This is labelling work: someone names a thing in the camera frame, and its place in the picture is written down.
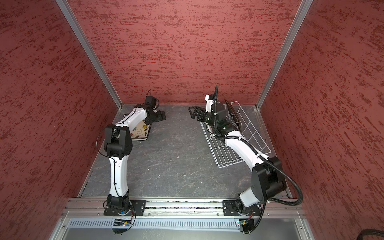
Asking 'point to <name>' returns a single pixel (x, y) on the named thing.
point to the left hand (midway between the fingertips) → (159, 121)
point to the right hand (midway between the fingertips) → (193, 111)
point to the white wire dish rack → (222, 154)
